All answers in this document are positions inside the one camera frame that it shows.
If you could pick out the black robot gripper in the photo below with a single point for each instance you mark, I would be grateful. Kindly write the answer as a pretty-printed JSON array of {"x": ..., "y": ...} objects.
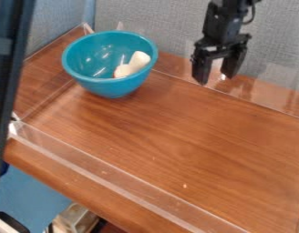
[{"x": 221, "y": 40}]

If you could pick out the toy mushroom brown cap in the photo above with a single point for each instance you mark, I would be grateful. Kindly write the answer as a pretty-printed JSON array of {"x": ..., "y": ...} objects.
[{"x": 138, "y": 62}]

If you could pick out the blue plastic bowl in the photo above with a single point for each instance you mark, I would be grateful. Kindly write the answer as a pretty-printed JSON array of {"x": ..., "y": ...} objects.
[{"x": 91, "y": 58}]

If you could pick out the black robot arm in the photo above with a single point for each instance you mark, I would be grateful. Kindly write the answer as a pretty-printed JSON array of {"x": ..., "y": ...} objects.
[{"x": 223, "y": 42}]

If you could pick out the clear acrylic table barrier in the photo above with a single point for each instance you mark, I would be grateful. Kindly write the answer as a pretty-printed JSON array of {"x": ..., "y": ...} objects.
[{"x": 182, "y": 158}]

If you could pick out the grey box under table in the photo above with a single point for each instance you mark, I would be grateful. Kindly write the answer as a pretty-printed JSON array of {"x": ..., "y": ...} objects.
[{"x": 75, "y": 220}]

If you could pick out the black object at bottom left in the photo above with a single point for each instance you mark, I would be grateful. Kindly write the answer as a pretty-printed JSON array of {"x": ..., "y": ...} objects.
[{"x": 9, "y": 225}]

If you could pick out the dark blurred foreground post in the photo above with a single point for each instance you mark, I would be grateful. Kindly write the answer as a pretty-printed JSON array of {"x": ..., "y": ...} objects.
[{"x": 16, "y": 17}]

